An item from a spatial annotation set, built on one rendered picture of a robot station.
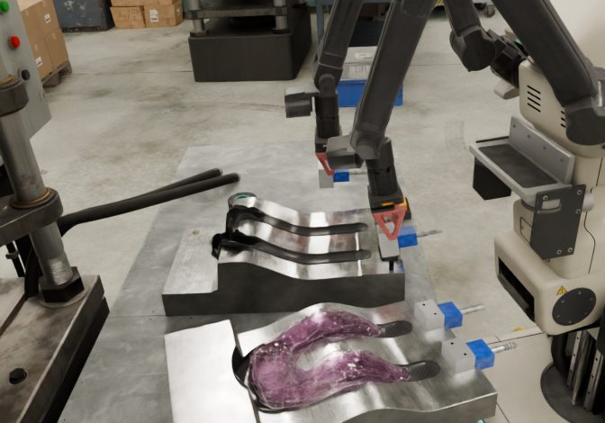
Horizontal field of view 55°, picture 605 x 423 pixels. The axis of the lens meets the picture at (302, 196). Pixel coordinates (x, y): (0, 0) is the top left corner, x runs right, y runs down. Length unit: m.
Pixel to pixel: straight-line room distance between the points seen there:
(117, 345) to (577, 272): 0.96
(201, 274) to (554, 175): 0.75
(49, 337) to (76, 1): 7.00
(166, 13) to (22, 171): 6.63
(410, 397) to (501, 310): 1.57
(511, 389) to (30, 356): 1.26
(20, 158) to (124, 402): 0.52
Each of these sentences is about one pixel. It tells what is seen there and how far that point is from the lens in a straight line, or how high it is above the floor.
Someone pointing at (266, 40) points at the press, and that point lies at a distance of 5.19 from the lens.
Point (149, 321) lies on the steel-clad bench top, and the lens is 1.29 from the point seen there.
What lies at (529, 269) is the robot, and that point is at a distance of 1.40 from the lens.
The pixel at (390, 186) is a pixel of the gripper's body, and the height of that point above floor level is 1.05.
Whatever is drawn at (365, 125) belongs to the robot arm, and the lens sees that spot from 1.05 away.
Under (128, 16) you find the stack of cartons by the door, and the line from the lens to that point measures 8.04.
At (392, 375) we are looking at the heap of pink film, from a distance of 1.00.
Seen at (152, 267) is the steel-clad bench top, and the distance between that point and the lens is 1.45.
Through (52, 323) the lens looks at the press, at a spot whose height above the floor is 0.79.
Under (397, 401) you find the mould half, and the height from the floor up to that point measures 0.88.
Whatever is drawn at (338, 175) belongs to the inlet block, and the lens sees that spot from 1.45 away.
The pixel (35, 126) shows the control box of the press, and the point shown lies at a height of 1.09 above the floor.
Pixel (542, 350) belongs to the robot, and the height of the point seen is 0.28.
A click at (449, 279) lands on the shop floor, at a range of 2.66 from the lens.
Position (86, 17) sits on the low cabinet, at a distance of 8.15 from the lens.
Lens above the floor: 1.60
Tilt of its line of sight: 29 degrees down
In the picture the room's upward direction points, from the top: 5 degrees counter-clockwise
